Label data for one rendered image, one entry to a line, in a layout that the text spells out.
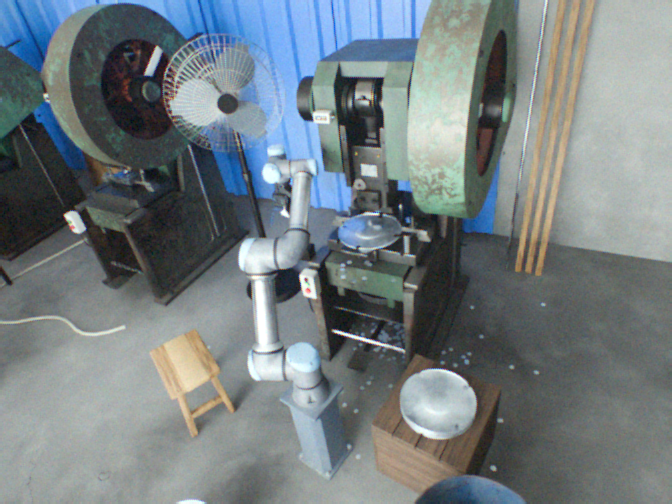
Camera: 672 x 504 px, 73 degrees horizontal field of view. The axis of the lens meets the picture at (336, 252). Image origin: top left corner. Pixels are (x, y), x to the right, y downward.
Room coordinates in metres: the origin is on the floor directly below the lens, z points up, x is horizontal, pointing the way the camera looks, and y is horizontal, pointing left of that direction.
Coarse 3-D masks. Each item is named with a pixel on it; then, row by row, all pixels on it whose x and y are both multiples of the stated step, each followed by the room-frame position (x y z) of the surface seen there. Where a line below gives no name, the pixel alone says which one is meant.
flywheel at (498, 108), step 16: (496, 48) 1.82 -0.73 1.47; (496, 64) 1.84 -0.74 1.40; (496, 80) 1.85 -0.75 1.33; (496, 96) 1.52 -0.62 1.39; (512, 96) 1.55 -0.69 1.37; (480, 112) 1.50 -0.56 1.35; (496, 112) 1.49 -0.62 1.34; (480, 128) 1.77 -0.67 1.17; (496, 128) 1.52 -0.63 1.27; (480, 144) 1.76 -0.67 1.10; (480, 160) 1.70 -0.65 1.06
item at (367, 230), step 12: (360, 216) 1.84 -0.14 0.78; (372, 216) 1.83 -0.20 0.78; (384, 216) 1.81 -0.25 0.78; (348, 228) 1.76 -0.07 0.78; (360, 228) 1.73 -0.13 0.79; (372, 228) 1.72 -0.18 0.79; (384, 228) 1.71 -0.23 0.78; (396, 228) 1.70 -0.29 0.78; (348, 240) 1.66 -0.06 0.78; (360, 240) 1.64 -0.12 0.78; (372, 240) 1.63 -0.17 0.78; (384, 240) 1.62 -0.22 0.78
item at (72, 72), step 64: (64, 64) 2.24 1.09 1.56; (128, 64) 2.56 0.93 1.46; (192, 64) 2.83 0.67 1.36; (64, 128) 2.26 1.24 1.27; (128, 128) 2.44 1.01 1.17; (192, 128) 2.71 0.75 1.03; (128, 192) 2.65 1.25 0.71; (192, 192) 2.83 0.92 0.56; (128, 256) 2.80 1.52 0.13; (192, 256) 2.69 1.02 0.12
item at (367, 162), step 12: (360, 144) 1.78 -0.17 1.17; (372, 144) 1.77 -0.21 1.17; (360, 156) 1.76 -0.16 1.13; (372, 156) 1.73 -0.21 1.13; (360, 168) 1.77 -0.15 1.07; (372, 168) 1.74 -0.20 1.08; (360, 180) 1.76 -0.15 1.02; (372, 180) 1.74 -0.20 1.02; (360, 192) 1.74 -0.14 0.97; (372, 192) 1.71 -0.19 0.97; (384, 192) 1.71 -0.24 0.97; (396, 192) 1.81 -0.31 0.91; (360, 204) 1.74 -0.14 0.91; (372, 204) 1.71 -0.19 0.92; (384, 204) 1.71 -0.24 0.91
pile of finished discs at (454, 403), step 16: (416, 384) 1.14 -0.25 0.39; (432, 384) 1.13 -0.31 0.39; (448, 384) 1.12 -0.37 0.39; (464, 384) 1.11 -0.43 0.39; (400, 400) 1.08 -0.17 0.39; (416, 400) 1.07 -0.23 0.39; (432, 400) 1.06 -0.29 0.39; (448, 400) 1.05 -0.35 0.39; (464, 400) 1.04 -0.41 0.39; (416, 416) 1.00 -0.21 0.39; (432, 416) 0.99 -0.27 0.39; (448, 416) 0.98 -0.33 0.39; (464, 416) 0.97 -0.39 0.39; (432, 432) 0.93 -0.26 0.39; (448, 432) 0.91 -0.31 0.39
